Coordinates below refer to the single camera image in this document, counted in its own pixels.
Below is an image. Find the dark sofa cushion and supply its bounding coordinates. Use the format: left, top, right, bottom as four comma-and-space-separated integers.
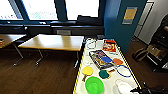
76, 14, 103, 27

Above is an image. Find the clear glass bowl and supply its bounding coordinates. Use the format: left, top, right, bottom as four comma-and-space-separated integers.
85, 38, 99, 51

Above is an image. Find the grey chair back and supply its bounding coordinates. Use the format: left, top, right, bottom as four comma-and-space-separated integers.
56, 28, 72, 36

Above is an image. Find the white bowl blue rim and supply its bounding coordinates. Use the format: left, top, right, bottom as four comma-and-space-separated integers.
115, 64, 133, 79

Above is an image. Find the yellow wall sign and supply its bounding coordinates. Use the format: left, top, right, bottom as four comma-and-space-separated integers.
121, 6, 139, 26

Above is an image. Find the brown black backpack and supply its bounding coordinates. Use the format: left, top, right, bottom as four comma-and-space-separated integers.
132, 47, 150, 63

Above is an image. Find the dark green round paddle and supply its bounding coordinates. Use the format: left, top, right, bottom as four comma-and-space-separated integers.
98, 69, 111, 81

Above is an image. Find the bright green plastic bowl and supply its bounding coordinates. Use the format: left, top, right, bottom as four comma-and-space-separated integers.
84, 76, 105, 94

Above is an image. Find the small grey box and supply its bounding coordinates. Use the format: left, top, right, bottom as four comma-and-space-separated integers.
96, 34, 106, 41

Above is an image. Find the red game box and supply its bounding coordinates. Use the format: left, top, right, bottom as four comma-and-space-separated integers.
101, 38, 118, 54

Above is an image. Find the bright window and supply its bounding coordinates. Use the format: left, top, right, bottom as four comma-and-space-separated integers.
21, 0, 60, 22
64, 0, 101, 19
0, 0, 18, 20

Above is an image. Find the yellow gaming table white top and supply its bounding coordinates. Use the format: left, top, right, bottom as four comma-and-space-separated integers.
72, 36, 143, 94

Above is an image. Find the person in dark shirt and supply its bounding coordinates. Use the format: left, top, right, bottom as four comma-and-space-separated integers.
159, 12, 168, 38

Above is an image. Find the wooden work table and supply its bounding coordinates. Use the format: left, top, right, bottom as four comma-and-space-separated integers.
0, 32, 27, 66
16, 32, 85, 68

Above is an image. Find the yellow round paddle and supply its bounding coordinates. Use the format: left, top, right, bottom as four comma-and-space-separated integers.
81, 65, 95, 81

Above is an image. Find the blue plastic bowl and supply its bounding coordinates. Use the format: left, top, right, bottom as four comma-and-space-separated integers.
100, 56, 113, 65

